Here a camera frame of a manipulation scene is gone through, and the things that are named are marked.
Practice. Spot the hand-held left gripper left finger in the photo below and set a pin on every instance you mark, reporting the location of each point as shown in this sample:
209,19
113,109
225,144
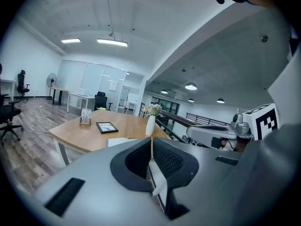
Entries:
131,166

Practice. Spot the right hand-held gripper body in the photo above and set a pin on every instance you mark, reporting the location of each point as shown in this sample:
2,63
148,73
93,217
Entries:
263,121

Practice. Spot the pink flower bouquet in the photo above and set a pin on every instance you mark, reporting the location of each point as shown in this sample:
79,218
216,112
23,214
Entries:
152,109

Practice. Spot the person's navy and white top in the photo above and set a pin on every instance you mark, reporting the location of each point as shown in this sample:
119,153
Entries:
287,91

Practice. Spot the rectangular ceiling light panel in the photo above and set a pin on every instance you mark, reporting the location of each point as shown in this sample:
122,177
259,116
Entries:
70,40
112,42

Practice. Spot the white paper notice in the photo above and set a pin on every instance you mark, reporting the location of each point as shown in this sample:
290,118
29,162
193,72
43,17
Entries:
113,86

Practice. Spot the curved wooden handrail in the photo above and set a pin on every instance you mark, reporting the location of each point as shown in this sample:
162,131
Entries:
178,119

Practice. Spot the dome pendant lamp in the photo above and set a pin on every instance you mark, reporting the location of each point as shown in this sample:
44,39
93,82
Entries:
164,91
220,100
191,100
191,86

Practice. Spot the wooden desk with black legs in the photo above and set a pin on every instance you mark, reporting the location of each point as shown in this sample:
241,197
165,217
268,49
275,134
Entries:
58,91

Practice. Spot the white desk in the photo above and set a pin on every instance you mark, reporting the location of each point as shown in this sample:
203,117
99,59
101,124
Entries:
80,96
8,82

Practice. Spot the black deer picture frame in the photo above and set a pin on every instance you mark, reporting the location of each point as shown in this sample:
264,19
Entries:
107,127

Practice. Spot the black office chair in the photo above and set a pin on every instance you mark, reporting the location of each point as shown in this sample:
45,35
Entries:
101,101
21,82
7,113

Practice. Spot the black standing fan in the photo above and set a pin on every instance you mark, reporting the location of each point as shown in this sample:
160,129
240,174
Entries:
51,81

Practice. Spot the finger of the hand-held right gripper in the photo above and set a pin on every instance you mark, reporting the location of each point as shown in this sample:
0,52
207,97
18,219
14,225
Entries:
214,127

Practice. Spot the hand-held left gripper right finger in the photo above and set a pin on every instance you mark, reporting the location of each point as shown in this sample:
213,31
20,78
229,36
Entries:
171,161

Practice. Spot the wooden card holder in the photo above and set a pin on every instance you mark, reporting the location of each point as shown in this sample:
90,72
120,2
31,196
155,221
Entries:
85,116

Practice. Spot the person's right hand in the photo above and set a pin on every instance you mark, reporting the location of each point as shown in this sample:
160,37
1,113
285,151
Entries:
238,146

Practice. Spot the white ribbed vase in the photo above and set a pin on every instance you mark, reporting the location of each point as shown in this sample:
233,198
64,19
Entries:
150,125

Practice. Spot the round ceiling sensor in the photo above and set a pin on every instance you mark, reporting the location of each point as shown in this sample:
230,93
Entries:
264,38

